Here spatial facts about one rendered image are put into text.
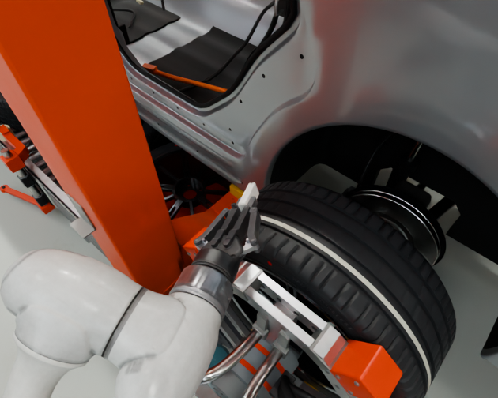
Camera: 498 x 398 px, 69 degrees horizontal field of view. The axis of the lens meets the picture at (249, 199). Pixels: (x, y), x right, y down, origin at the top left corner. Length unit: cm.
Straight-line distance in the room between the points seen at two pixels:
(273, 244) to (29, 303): 45
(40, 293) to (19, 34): 33
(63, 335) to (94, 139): 33
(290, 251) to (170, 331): 34
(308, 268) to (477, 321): 160
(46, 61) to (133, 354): 41
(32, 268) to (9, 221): 211
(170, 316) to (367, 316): 39
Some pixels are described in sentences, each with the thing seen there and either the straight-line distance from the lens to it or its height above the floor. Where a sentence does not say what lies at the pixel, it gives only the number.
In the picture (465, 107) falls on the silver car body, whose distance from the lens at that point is 75.
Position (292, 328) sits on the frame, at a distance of 74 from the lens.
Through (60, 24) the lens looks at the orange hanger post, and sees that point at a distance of 60.
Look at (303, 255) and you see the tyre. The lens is 74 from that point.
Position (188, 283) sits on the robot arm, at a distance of 55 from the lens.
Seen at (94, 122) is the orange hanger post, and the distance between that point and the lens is 68.
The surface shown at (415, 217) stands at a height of 100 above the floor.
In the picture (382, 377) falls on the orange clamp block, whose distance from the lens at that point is 73.
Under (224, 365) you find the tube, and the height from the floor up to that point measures 101.
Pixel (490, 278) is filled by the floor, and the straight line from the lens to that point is 241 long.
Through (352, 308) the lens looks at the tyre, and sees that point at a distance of 73.
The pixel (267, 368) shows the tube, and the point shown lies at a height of 101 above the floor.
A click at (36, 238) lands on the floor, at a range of 247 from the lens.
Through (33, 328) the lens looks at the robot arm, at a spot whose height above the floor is 138.
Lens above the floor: 182
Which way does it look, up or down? 52 degrees down
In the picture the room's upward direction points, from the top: straight up
